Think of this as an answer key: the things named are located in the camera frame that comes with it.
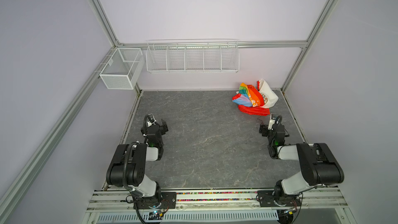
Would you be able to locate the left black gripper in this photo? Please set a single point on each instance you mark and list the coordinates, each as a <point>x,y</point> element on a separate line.
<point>162,127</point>

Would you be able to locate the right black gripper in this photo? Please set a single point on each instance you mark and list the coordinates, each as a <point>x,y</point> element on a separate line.
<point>265,129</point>

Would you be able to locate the colourful red white kids jacket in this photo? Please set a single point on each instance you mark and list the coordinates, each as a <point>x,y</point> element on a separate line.
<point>255,99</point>

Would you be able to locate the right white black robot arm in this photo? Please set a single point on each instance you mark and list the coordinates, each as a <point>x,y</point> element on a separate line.
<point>318,165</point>

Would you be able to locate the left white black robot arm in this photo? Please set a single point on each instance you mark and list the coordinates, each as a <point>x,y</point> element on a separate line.
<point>128,165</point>

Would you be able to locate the white mesh box basket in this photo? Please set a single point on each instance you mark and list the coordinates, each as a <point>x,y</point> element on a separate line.
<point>123,69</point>

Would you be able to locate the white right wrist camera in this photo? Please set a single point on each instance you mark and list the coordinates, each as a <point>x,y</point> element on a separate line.
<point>272,120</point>

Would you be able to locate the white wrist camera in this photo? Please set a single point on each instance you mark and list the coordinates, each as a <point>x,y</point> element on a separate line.
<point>150,120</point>
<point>272,120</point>

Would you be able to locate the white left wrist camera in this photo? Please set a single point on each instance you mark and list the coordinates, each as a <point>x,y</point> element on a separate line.
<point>150,120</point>

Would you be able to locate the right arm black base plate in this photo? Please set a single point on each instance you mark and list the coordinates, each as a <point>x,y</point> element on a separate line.
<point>268,198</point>

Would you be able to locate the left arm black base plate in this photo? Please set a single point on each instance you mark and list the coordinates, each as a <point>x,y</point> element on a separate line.
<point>166,200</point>

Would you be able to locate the long white wire basket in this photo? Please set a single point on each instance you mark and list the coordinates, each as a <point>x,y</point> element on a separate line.
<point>193,55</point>

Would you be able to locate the white vented cable duct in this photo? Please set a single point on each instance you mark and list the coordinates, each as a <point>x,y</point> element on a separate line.
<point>174,217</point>

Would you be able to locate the aluminium front rail frame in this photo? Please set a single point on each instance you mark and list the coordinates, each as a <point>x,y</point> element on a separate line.
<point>118,201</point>

